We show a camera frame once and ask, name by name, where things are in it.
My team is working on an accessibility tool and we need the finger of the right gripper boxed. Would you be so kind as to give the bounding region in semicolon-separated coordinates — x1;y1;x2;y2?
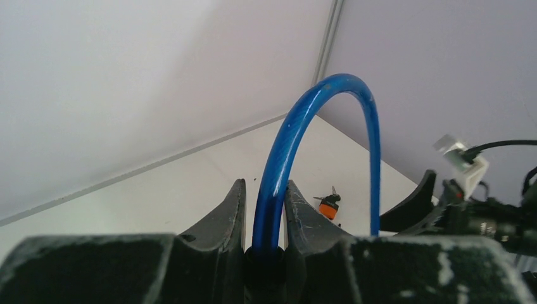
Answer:
380;170;437;233

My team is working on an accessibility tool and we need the right black camera cable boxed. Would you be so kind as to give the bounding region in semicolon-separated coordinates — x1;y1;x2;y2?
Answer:
463;139;537;162

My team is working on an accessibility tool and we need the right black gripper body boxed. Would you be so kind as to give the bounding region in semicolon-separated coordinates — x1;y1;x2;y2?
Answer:
436;168;536;257

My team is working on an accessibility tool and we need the blue cable lock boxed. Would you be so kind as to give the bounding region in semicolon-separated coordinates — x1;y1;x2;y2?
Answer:
245;73;382;304

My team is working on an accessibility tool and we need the orange padlock with keys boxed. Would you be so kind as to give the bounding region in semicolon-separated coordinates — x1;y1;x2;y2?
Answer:
314;186;341;220

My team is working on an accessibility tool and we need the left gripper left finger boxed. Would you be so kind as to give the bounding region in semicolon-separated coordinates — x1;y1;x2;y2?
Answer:
1;179;246;303

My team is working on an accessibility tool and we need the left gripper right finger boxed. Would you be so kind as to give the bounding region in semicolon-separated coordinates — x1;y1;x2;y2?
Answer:
284;182;533;303

